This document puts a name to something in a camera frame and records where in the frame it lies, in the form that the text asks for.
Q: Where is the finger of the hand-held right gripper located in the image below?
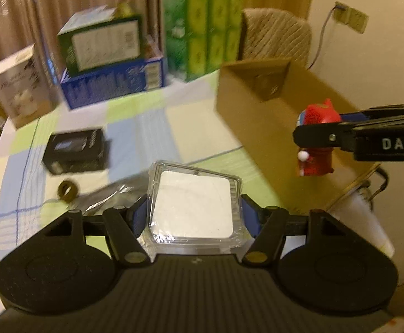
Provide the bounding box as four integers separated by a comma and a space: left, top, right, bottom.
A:
339, 108, 404, 123
293, 122, 355, 150

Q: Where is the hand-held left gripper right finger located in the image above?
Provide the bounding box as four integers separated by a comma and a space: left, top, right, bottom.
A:
241, 196, 349, 268

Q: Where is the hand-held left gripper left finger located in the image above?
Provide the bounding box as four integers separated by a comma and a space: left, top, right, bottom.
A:
44, 195, 150, 267

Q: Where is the red and white figurine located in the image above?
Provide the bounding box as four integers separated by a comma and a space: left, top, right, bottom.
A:
296, 99, 343, 178

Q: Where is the silver foil bag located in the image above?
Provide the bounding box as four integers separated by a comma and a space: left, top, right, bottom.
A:
80, 180, 150, 216

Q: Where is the clear plastic case white insert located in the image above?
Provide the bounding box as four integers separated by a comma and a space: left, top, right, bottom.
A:
147, 160, 249, 250

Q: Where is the cardboard box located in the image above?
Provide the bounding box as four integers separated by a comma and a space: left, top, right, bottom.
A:
215, 59, 379, 212

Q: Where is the white plastic bag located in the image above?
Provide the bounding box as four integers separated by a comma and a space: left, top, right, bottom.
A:
330, 187, 395, 258

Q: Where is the checked tablecloth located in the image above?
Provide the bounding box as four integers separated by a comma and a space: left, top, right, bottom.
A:
0, 69, 327, 320

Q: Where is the small black box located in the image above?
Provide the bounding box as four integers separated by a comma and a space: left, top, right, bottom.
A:
42, 128, 112, 175

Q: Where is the chair with quilted beige cover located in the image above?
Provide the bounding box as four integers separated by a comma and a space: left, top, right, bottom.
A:
238, 7, 312, 72

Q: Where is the blue carton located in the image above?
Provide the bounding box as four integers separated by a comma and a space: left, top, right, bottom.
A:
60, 47, 166, 110

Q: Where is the green tissue multipack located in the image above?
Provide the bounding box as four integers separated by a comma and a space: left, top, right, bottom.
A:
162, 0, 246, 83

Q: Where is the white printed box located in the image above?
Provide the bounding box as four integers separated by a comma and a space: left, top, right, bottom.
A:
0, 43, 59, 128

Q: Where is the green carton white label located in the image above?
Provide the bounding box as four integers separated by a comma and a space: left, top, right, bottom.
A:
57, 5, 145, 77

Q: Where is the beige curtain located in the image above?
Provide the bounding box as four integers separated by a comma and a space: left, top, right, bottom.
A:
0, 0, 220, 87

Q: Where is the brown hair tie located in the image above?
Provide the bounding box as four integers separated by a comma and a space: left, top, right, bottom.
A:
58, 179, 80, 202

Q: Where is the beige wall socket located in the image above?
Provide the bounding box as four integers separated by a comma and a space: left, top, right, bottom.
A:
348, 9, 368, 34

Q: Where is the dark power cable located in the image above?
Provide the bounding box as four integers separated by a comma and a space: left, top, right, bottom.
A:
308, 7, 338, 70

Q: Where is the wall socket with plug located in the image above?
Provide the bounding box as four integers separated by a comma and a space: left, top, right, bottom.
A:
333, 2, 352, 24

